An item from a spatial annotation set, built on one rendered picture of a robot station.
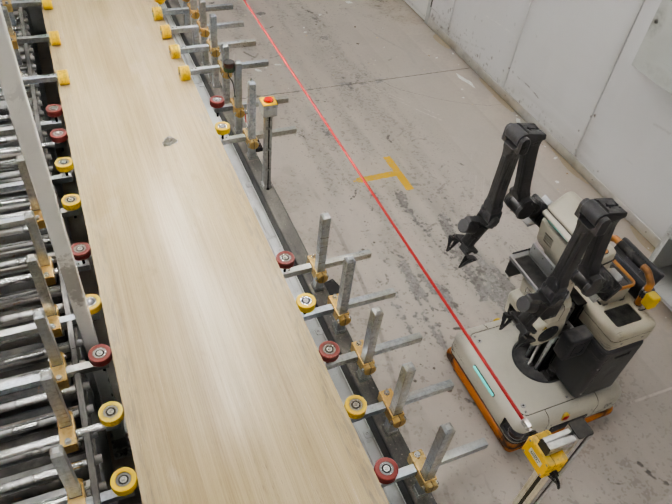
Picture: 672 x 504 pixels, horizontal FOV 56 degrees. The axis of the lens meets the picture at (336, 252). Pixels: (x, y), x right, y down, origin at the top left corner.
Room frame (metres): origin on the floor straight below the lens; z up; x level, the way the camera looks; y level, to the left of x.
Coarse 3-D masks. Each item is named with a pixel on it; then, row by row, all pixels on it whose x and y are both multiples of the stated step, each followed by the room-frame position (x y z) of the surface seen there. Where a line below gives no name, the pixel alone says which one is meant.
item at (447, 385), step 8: (440, 384) 1.36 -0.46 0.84; (448, 384) 1.36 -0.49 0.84; (416, 392) 1.31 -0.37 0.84; (424, 392) 1.31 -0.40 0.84; (432, 392) 1.32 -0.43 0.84; (440, 392) 1.34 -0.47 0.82; (408, 400) 1.27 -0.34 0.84; (416, 400) 1.29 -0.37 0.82; (368, 408) 1.21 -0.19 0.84; (376, 408) 1.22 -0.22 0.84; (384, 408) 1.22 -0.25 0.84; (368, 416) 1.20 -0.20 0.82
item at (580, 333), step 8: (568, 320) 1.86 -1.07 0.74; (568, 328) 1.83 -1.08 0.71; (576, 328) 1.80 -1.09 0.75; (584, 328) 1.81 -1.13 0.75; (560, 336) 1.78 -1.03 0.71; (568, 336) 1.75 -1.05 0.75; (576, 336) 1.76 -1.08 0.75; (584, 336) 1.77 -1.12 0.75; (592, 336) 1.78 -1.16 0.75; (560, 344) 1.76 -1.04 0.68; (568, 344) 1.73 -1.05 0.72; (576, 344) 1.73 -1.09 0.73; (584, 344) 1.76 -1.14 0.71; (560, 352) 1.74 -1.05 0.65; (568, 352) 1.72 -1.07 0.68; (576, 352) 1.75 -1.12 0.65
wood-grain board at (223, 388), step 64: (64, 0) 3.87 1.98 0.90; (128, 0) 4.00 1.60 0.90; (64, 64) 3.11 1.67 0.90; (128, 64) 3.20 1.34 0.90; (128, 128) 2.60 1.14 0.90; (192, 128) 2.67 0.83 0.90; (128, 192) 2.12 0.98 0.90; (192, 192) 2.18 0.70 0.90; (128, 256) 1.73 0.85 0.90; (192, 256) 1.78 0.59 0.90; (256, 256) 1.83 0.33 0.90; (128, 320) 1.41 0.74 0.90; (192, 320) 1.45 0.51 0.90; (256, 320) 1.49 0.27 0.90; (128, 384) 1.14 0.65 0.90; (192, 384) 1.18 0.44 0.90; (256, 384) 1.21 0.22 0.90; (320, 384) 1.25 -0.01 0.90; (192, 448) 0.94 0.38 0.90; (256, 448) 0.97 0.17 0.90; (320, 448) 1.00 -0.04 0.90
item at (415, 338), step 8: (408, 336) 1.58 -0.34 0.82; (416, 336) 1.59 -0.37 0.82; (384, 344) 1.52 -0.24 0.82; (392, 344) 1.53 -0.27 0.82; (400, 344) 1.54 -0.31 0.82; (408, 344) 1.56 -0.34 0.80; (352, 352) 1.46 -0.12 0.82; (376, 352) 1.49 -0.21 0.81; (384, 352) 1.51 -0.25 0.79; (336, 360) 1.42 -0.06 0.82; (344, 360) 1.42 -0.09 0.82; (352, 360) 1.44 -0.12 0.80; (328, 368) 1.39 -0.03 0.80
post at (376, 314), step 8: (376, 312) 1.42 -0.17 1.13; (368, 320) 1.44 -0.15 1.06; (376, 320) 1.42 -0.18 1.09; (368, 328) 1.43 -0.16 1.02; (376, 328) 1.42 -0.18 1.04; (368, 336) 1.42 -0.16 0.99; (376, 336) 1.43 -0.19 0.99; (368, 344) 1.41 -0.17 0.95; (368, 352) 1.42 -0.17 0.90; (368, 360) 1.42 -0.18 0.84; (360, 376) 1.42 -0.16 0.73; (368, 376) 1.43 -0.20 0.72
